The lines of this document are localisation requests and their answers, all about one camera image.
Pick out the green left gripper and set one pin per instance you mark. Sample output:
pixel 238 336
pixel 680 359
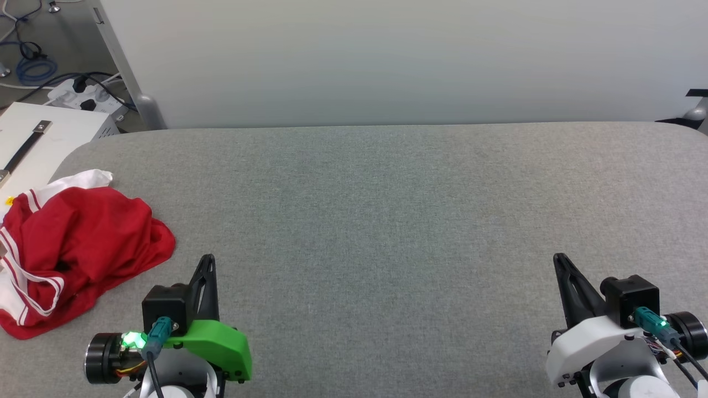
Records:
pixel 221 345

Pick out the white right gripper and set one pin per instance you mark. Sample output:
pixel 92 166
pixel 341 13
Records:
pixel 575 348

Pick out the red white basketball jersey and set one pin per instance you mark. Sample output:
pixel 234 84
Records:
pixel 83 243

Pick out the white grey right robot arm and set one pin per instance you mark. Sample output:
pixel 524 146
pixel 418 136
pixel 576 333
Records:
pixel 686 331

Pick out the grey metal partition foot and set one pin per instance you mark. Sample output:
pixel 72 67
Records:
pixel 149 113

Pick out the white metal cabinet box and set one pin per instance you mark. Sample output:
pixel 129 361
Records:
pixel 61 138

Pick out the black grey stand base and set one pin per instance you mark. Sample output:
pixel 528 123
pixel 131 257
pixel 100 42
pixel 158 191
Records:
pixel 694 113

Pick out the black power plug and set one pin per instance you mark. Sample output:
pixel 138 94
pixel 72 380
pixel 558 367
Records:
pixel 88 105
pixel 79 84

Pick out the white power strip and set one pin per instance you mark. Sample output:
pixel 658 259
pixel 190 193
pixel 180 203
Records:
pixel 63 97

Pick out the round grey furniture foot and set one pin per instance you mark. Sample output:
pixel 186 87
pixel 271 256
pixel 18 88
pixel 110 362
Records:
pixel 54 7
pixel 3 71

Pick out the white partition panel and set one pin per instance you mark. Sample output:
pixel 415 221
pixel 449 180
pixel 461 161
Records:
pixel 387 61

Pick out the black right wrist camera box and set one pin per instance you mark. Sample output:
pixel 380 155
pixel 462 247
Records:
pixel 630 298

